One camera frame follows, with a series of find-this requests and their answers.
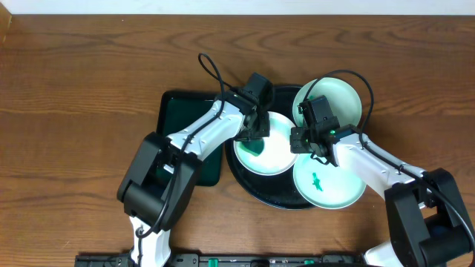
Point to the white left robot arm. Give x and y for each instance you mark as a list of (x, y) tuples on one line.
[(158, 184)]

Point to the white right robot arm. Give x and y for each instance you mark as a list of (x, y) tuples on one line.
[(428, 222)]

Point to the pale green plate bottom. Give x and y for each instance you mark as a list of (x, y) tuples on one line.
[(326, 186)]

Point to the green wavy sponge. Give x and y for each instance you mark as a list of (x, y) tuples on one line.
[(254, 147)]

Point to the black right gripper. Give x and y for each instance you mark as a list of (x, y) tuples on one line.
[(296, 144)]

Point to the black round tray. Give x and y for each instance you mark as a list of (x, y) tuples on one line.
[(278, 191)]

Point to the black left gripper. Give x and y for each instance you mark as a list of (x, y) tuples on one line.
[(257, 128)]

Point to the pale green plate top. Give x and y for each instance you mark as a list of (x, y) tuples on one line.
[(343, 100)]

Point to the white plate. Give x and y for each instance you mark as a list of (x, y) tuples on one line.
[(277, 156)]

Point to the black rectangular tray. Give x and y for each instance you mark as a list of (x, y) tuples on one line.
[(180, 108)]

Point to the pale green plate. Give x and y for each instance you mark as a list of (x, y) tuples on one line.
[(343, 100), (326, 186)]

